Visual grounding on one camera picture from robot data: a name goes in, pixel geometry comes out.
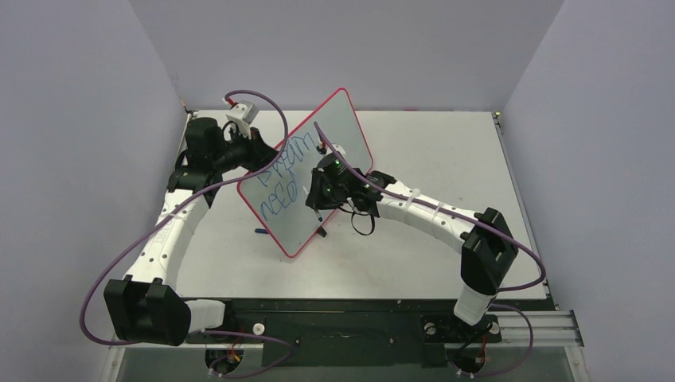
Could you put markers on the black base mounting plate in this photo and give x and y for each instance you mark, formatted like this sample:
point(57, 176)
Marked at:
point(354, 333)

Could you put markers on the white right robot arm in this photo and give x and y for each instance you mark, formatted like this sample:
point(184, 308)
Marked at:
point(482, 239)

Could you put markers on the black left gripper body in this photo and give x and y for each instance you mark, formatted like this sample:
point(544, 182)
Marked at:
point(233, 154)

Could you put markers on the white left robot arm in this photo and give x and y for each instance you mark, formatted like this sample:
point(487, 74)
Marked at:
point(144, 305)

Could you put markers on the white whiteboard marker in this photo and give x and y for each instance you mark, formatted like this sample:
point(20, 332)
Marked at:
point(316, 212)

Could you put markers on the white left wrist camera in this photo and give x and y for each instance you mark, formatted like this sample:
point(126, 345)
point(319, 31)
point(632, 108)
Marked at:
point(243, 115)

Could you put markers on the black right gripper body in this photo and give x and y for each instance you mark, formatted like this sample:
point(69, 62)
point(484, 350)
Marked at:
point(321, 191)

